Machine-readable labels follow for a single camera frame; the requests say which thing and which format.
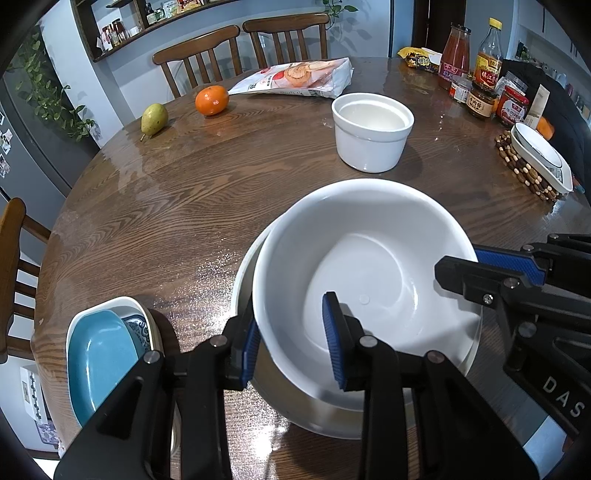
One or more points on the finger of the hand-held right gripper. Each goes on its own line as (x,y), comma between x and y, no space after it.
(508,265)
(466,277)

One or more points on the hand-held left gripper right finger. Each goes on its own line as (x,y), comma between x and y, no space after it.
(333,344)

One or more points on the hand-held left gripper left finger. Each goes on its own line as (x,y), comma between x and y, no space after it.
(249,357)

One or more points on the large white bowl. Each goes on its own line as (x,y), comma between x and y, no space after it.
(369,240)
(314,422)

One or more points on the square patterned white plate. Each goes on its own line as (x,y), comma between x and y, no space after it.
(138,330)

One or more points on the blue oval dish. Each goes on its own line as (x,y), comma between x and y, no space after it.
(101,355)

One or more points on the wooden bead trivet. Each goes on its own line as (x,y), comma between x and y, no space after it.
(521,173)

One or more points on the white dish with dark rim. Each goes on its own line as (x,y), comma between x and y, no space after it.
(538,154)

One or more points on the red sauce jar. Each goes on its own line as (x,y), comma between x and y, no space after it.
(512,108)

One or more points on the dark cloth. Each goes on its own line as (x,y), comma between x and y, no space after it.
(572,120)

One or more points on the cream carton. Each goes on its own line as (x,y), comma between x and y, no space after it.
(538,106)

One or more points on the brown sauce jar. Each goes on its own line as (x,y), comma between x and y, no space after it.
(481,104)

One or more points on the small white ramekin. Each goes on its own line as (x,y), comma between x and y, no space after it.
(369,138)

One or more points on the small white label jar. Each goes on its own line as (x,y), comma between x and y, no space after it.
(461,90)

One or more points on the yellow cap sauce bottle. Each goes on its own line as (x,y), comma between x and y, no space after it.
(488,57)

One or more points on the red sauce bottle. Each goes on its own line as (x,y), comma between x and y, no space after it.
(456,55)

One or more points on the yellow snack packet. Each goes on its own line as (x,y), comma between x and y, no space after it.
(420,60)

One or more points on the green pear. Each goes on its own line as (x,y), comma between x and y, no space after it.
(154,119)

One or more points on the dark wooden door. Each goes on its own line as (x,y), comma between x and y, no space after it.
(421,23)

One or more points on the curved-back wooden chair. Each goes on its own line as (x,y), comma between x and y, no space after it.
(11,258)

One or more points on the orange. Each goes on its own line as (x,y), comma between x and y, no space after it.
(212,100)

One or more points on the white snack bag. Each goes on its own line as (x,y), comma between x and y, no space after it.
(295,76)

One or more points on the grey refrigerator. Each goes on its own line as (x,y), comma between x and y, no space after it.
(27,157)

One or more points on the small green vine plant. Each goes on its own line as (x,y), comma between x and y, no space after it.
(337,7)

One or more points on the slatted wooden chair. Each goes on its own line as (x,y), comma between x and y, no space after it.
(198,46)
(286,23)

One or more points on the hanging green vine plant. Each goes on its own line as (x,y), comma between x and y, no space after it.
(55,97)

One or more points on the group of fridge photos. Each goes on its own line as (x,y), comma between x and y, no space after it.
(4,143)

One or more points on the wooden wall shelf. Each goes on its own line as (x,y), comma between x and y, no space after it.
(138,37)

